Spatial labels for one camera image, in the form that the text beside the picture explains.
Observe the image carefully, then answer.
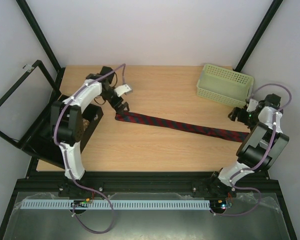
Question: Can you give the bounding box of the red navy striped tie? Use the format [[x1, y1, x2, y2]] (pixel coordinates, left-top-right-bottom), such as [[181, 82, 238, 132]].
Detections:
[[115, 111, 249, 143]]

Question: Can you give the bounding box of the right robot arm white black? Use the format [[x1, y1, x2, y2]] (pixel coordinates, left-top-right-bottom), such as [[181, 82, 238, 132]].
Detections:
[[207, 93, 290, 196]]

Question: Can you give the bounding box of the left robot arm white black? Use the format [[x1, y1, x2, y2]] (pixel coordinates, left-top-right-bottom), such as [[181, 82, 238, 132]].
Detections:
[[50, 63, 132, 180]]

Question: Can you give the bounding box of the light green plastic basket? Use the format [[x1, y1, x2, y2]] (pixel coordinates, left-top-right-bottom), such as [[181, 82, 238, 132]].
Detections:
[[196, 64, 254, 108]]

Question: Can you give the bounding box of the brown patterned rolled tie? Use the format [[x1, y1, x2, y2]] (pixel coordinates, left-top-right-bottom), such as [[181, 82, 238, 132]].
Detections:
[[82, 119, 90, 131]]

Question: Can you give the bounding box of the black open box lid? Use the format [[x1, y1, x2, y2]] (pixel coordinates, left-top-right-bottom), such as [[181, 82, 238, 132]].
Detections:
[[0, 60, 61, 149]]

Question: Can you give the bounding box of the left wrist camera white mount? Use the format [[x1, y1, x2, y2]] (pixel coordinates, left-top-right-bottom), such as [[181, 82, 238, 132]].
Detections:
[[114, 84, 133, 97]]

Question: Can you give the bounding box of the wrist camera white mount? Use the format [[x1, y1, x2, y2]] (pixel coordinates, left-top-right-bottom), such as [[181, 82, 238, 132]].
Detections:
[[246, 98, 259, 113], [114, 84, 133, 97]]

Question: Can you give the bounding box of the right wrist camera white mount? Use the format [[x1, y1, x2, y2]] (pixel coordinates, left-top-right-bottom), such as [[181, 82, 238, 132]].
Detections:
[[246, 98, 259, 113]]

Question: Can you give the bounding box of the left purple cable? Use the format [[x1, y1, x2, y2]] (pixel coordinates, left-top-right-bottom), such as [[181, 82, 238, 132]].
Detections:
[[52, 63, 127, 235]]

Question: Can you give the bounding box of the left black frame post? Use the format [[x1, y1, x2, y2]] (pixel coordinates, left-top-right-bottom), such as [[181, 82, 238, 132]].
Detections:
[[15, 0, 62, 73]]

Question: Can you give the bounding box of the black frame post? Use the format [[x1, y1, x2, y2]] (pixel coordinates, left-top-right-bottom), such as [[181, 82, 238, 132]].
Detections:
[[234, 0, 284, 73], [15, 0, 62, 73]]

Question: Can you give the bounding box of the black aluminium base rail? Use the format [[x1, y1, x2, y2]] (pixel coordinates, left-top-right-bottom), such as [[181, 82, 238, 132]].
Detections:
[[12, 171, 283, 199]]

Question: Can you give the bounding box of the right black frame post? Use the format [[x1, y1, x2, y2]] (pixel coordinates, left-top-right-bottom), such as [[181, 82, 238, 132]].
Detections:
[[234, 0, 284, 73]]

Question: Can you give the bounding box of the light blue slotted cable duct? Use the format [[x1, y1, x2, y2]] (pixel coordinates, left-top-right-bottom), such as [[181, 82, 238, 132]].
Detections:
[[20, 199, 211, 211]]

